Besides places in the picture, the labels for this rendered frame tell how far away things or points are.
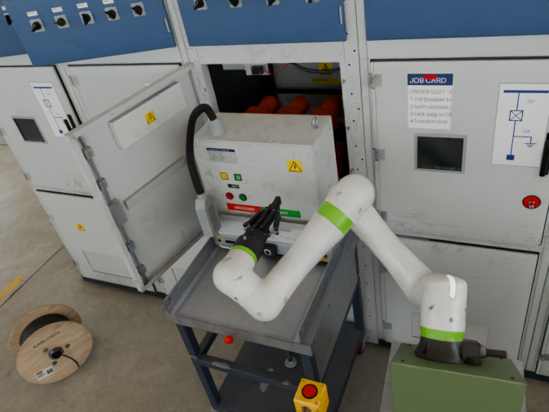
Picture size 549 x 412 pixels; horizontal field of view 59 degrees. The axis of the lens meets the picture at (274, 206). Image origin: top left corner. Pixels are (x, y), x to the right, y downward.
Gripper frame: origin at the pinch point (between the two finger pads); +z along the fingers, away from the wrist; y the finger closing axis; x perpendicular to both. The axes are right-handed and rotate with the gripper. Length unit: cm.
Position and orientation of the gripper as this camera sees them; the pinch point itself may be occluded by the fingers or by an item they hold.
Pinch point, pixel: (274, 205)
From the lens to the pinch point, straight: 168.0
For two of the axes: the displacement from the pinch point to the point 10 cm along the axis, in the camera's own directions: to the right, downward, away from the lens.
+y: 9.1, 1.0, -4.0
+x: -1.7, -7.9, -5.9
